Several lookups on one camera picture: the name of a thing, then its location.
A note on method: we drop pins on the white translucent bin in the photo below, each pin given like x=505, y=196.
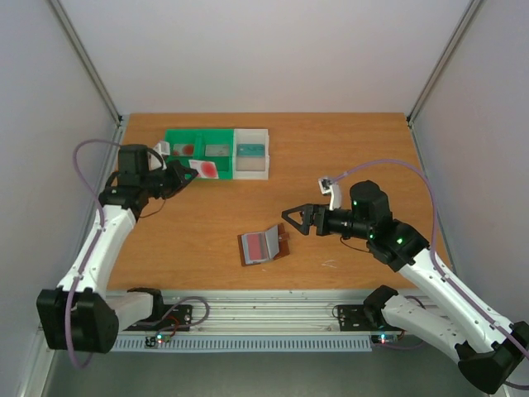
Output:
x=250, y=160

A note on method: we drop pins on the brown leather card holder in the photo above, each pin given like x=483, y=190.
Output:
x=276, y=240

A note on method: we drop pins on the grey slotted cable duct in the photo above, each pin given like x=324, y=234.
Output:
x=226, y=344

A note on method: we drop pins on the right green circuit board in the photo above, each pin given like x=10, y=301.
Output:
x=385, y=339

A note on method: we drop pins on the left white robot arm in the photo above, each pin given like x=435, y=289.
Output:
x=120, y=204

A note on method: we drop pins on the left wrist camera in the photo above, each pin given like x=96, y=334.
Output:
x=158, y=155

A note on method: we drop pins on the green circuit board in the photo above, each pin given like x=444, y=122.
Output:
x=156, y=341
x=385, y=339

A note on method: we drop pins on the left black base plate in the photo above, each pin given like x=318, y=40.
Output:
x=182, y=315

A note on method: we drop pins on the green two-compartment bin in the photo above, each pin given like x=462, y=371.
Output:
x=200, y=138

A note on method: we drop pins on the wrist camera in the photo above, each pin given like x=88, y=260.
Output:
x=158, y=155
x=331, y=188

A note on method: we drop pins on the aluminium rail frame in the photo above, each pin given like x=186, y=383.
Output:
x=264, y=314

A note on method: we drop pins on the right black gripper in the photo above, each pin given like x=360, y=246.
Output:
x=315, y=219

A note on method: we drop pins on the left green circuit board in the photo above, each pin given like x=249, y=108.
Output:
x=156, y=341

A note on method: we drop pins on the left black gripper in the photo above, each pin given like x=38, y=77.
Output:
x=181, y=182

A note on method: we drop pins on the red dotted card in bin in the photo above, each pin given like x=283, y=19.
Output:
x=184, y=150

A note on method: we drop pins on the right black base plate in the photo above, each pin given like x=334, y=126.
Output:
x=354, y=317

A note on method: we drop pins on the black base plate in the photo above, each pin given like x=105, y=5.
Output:
x=354, y=317
x=182, y=315

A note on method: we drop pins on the red circle white card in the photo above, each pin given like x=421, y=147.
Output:
x=206, y=169

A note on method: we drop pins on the red card in holder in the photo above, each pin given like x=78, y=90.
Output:
x=255, y=247

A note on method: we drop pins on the teal card in bin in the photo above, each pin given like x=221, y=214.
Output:
x=250, y=150

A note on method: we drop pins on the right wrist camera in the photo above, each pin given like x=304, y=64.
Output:
x=331, y=188

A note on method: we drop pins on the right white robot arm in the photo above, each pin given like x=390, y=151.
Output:
x=486, y=346

